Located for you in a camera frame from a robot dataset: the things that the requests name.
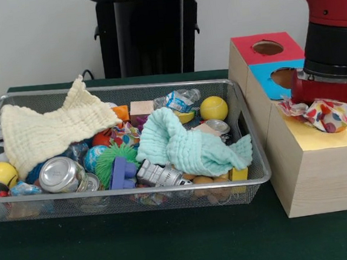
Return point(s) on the shallow clear mesh bin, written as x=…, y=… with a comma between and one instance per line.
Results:
x=237, y=100

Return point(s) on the green spiky rubber ball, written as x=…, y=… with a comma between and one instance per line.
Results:
x=109, y=163

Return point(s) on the cream muslin cloth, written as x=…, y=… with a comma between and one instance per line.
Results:
x=55, y=128

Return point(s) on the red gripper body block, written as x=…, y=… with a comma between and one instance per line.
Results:
x=325, y=90

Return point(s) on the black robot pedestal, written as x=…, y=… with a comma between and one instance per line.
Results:
x=149, y=31

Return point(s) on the silver metal can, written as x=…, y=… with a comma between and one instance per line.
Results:
x=59, y=175

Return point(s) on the mint green muslin cloth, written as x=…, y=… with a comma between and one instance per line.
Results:
x=193, y=149

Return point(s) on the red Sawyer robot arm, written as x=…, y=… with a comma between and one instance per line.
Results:
x=332, y=0

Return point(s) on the wooden box with three holes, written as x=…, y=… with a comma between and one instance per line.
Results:
x=317, y=178

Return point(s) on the purple plastic toy block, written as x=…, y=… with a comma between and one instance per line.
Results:
x=120, y=171

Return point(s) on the dark green table cloth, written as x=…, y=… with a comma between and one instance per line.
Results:
x=171, y=242

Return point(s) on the plain wooden cube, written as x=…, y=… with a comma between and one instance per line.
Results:
x=141, y=111

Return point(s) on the blue globe ball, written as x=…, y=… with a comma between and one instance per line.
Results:
x=95, y=156

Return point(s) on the silver toy robot figure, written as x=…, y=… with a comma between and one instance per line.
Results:
x=159, y=174

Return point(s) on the yellow tennis ball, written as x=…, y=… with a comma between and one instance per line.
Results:
x=214, y=108

